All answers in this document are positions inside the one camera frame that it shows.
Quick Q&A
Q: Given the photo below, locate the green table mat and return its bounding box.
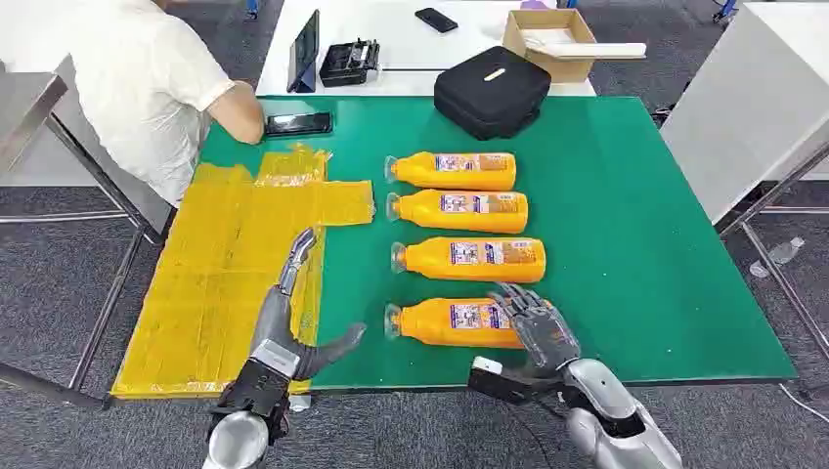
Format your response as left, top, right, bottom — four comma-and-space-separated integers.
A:
196, 95, 798, 393

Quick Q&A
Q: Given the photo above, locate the orange drink bottle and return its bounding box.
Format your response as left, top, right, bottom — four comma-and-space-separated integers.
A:
390, 236, 547, 284
383, 296, 553, 351
383, 150, 518, 192
385, 189, 530, 235

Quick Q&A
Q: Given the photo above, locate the steel frame table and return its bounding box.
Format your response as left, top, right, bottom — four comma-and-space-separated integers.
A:
0, 55, 176, 412

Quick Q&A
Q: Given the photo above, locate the white floor cable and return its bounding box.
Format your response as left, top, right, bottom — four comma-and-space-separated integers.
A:
776, 383, 829, 425

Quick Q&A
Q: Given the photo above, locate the clear plastic bottle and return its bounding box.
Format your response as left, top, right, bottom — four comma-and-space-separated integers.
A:
750, 236, 807, 279

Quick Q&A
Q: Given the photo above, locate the white flat strip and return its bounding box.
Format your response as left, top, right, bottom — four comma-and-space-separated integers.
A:
546, 41, 647, 63

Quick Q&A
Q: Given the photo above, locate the dark upright tablet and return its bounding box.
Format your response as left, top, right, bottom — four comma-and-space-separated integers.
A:
286, 9, 322, 95

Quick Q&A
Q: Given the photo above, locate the white table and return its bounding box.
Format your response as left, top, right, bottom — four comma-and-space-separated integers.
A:
255, 0, 597, 99

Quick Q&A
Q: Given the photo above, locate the pale grey table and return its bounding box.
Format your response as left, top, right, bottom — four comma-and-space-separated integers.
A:
659, 1, 829, 363

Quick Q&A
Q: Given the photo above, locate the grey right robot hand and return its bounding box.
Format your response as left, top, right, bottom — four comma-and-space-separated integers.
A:
487, 281, 583, 383

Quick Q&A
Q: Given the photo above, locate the small black matte phone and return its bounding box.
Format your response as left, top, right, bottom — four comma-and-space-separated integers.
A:
414, 7, 459, 34

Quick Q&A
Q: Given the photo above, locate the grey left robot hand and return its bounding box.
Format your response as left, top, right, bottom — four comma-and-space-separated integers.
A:
249, 227, 368, 382

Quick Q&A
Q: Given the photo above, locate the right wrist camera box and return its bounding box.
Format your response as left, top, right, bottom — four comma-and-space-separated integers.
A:
467, 356, 565, 407

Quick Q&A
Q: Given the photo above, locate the open cardboard box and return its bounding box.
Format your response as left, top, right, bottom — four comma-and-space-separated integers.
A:
502, 8, 598, 84

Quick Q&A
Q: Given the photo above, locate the black device tray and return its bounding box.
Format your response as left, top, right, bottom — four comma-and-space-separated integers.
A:
319, 38, 382, 89

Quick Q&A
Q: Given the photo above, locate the black carrying case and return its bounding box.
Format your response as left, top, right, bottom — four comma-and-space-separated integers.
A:
433, 45, 553, 142

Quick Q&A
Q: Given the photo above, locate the yellow sheet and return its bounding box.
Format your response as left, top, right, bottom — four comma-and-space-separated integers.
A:
109, 143, 377, 400

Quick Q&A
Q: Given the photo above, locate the black smartphone with glossy screen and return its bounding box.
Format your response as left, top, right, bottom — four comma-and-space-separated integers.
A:
264, 111, 334, 138

